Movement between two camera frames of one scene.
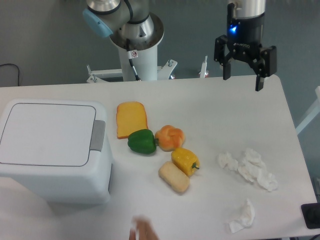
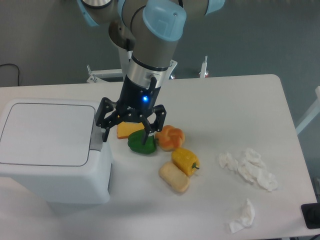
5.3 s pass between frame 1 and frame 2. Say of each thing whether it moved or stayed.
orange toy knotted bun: stayed
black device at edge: stayed
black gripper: moved
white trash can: stayed
